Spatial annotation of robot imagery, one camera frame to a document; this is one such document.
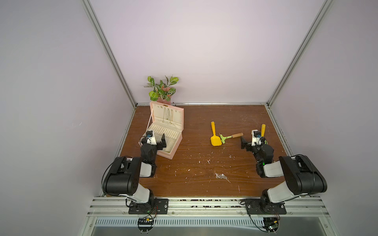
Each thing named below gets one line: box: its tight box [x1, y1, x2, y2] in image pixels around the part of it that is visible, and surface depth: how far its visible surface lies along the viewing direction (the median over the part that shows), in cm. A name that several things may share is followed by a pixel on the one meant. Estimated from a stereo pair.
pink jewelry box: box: [138, 101, 185, 160], surface depth 95 cm
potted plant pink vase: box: [144, 75, 179, 105], surface depth 96 cm
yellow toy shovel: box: [210, 120, 222, 147], surface depth 100 cm
